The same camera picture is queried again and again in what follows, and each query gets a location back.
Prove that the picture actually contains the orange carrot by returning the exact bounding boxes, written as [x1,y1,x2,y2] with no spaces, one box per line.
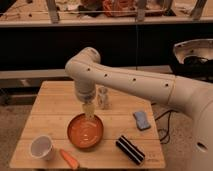
[59,149,79,170]

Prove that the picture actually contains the wooden table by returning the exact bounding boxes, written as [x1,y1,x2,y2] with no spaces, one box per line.
[9,80,166,170]

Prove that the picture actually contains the blue sponge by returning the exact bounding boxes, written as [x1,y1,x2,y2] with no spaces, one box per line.
[133,111,151,131]

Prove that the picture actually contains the black striped box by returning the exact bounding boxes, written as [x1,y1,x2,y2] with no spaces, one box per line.
[115,136,145,165]

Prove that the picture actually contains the clear glass jar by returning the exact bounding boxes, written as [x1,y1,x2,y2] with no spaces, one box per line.
[97,87,109,110]

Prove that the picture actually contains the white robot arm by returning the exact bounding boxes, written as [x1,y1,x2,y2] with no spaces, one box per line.
[65,47,213,171]

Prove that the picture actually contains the orange bowl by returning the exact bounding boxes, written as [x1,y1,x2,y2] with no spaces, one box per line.
[67,114,104,149]

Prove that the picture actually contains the black cable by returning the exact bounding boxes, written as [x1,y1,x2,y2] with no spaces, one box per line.
[153,109,178,145]

